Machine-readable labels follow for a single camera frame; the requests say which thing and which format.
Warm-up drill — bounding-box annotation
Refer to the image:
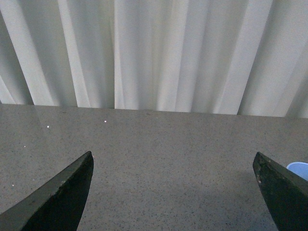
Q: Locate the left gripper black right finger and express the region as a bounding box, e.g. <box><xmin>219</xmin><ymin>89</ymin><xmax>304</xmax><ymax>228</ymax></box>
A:
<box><xmin>253</xmin><ymin>152</ymin><xmax>308</xmax><ymax>231</ymax></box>

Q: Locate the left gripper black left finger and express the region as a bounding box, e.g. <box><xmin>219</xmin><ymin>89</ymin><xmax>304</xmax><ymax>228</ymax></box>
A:
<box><xmin>0</xmin><ymin>151</ymin><xmax>94</xmax><ymax>231</ymax></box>

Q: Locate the blue cup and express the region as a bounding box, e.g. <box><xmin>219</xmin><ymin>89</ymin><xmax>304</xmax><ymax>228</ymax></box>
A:
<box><xmin>286</xmin><ymin>162</ymin><xmax>308</xmax><ymax>181</ymax></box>

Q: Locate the white curtain left panel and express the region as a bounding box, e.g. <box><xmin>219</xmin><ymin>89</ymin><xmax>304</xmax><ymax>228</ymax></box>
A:
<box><xmin>0</xmin><ymin>0</ymin><xmax>308</xmax><ymax>118</ymax></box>

